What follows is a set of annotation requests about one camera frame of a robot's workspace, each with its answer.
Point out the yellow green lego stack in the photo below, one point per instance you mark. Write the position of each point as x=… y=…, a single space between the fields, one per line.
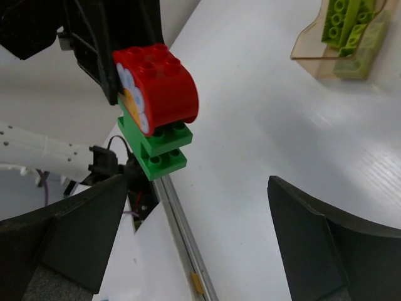
x=356 y=30

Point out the aluminium front rail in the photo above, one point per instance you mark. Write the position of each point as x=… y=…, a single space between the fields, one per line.
x=195 y=270

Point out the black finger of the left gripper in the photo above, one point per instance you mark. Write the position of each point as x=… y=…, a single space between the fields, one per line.
x=96 y=29

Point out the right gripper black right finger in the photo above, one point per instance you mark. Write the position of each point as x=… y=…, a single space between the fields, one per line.
x=329 y=254

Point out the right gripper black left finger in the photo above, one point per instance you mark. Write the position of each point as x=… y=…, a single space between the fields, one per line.
x=61 y=251

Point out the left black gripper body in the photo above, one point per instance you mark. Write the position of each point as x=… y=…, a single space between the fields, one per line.
x=29 y=27

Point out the green red lego stack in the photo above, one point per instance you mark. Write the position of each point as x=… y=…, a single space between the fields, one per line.
x=158 y=99

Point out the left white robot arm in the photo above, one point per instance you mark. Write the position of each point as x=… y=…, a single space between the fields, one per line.
x=81 y=163

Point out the orange transparent container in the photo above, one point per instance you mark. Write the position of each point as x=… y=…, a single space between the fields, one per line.
x=316 y=57

